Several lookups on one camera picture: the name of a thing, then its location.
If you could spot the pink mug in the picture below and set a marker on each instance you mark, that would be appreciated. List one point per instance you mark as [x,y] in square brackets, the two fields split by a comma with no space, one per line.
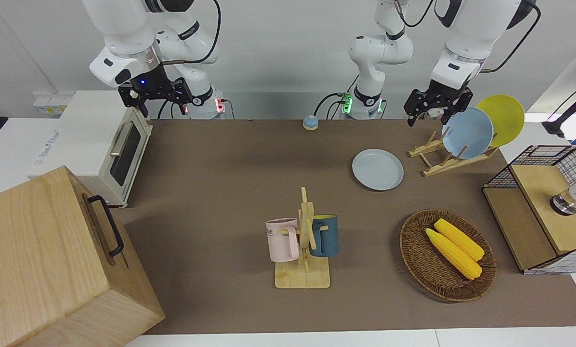
[281,241]

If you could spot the dark blue mug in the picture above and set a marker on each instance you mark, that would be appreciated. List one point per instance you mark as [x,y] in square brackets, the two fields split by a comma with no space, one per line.
[327,238]

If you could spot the white silver device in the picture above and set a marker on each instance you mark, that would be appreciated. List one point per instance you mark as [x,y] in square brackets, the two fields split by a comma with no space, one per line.
[563,205]

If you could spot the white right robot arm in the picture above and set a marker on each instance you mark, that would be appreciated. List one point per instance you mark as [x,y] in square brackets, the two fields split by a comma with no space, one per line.
[124,29]

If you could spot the brown table mat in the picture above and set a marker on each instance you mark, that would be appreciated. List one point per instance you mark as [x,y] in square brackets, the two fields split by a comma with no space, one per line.
[220,193]

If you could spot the brown wicker basket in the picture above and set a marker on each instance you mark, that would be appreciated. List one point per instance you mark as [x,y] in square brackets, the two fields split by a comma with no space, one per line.
[423,262]

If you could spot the white toaster oven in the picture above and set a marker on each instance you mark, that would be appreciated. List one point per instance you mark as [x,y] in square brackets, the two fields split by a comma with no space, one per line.
[85,130]

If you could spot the black camera stand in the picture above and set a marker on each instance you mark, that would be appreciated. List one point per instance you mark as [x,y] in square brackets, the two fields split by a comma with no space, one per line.
[557,126]

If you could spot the wooden mug tree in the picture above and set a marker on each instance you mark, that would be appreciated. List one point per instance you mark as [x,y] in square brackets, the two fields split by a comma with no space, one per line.
[303,277]

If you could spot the yellow corn cob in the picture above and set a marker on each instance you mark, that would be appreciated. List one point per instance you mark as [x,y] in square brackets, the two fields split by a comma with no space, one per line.
[454,255]
[461,238]

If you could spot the wooden drawer cabinet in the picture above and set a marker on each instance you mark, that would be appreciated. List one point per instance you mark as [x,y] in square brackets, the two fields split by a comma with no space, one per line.
[42,260]

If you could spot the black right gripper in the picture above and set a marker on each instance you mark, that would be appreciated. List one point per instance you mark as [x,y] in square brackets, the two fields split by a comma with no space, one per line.
[150,86]

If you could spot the wooden plate rack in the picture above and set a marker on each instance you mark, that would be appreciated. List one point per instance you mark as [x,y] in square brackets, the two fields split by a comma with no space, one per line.
[442,166]

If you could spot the yellow plate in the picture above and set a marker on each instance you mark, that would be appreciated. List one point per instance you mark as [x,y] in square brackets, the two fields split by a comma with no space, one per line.
[507,115]

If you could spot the light blue plate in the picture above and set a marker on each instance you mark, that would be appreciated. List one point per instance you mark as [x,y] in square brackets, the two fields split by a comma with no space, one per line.
[468,132]

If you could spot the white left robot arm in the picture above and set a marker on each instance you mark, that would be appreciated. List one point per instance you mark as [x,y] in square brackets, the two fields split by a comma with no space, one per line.
[466,29]

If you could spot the gray plate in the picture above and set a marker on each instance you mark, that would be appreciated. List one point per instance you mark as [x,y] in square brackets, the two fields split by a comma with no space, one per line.
[377,169]

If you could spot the small blue bell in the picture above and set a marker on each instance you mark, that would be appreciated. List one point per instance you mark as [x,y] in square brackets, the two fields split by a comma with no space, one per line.
[310,123]

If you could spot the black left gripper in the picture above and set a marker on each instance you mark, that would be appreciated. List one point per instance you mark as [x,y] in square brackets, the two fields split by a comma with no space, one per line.
[444,99]

